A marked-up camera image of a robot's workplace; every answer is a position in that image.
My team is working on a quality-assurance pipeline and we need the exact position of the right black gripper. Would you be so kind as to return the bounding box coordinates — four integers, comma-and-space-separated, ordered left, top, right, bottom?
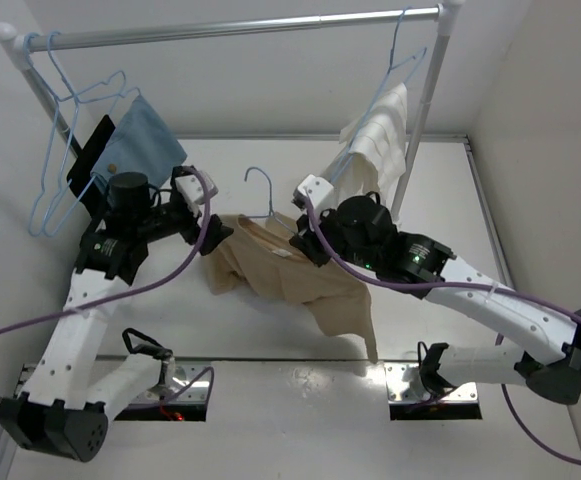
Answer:
290, 201, 378, 273

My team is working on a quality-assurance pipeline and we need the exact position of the light blue wire hanger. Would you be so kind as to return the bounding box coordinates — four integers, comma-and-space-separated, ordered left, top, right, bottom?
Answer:
243, 166, 295, 234

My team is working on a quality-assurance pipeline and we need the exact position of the beige t shirt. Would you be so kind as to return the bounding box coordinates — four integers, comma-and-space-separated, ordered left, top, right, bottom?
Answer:
202, 215, 378, 363

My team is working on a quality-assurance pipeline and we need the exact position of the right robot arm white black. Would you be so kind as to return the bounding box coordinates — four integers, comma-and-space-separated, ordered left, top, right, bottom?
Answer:
290, 192, 581, 405

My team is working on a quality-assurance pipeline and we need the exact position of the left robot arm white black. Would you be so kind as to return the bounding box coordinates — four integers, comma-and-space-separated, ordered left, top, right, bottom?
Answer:
0, 166, 233, 462

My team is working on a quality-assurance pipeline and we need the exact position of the empty blue hanger left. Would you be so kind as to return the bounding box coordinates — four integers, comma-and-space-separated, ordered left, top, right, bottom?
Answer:
22, 31, 128, 238

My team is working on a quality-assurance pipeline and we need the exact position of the blue hanger holding denim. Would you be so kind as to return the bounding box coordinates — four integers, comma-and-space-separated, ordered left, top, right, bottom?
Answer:
24, 31, 141, 238

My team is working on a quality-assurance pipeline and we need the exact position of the blue hanger with white cloth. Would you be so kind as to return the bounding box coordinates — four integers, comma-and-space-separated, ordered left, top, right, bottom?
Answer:
328, 7, 427, 184

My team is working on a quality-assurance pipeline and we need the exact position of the blue denim cloth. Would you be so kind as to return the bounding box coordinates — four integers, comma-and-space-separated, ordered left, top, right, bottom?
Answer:
90, 95, 187, 193

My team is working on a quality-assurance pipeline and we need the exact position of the white folded cloth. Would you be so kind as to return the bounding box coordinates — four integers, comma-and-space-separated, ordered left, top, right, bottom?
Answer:
323, 108, 406, 206

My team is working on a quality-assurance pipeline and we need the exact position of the black cloth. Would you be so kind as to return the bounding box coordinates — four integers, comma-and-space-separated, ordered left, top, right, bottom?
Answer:
66, 115, 116, 217

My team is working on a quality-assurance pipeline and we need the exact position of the metal clothes rack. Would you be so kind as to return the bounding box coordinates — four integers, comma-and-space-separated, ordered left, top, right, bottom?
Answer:
0, 1, 464, 215

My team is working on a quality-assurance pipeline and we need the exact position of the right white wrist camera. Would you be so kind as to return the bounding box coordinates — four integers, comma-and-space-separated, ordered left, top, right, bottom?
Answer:
292, 174, 335, 212

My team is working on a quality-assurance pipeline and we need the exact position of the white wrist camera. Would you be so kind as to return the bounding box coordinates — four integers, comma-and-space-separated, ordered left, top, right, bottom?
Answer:
292, 174, 335, 212
174, 171, 218, 206

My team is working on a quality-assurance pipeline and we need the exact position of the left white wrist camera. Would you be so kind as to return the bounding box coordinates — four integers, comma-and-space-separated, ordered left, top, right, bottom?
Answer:
174, 171, 218, 206

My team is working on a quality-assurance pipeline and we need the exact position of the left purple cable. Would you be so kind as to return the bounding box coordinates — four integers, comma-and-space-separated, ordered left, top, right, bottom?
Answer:
0, 169, 221, 409

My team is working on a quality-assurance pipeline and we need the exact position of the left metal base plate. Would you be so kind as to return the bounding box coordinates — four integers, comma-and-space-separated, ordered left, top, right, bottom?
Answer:
133, 363, 215, 407

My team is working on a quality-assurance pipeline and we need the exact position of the metal base plate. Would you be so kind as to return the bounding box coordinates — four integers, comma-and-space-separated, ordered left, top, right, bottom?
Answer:
133, 363, 215, 407
384, 361, 479, 406

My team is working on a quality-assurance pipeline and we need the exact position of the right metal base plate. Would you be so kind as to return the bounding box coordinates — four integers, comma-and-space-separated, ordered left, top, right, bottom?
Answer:
384, 361, 479, 406

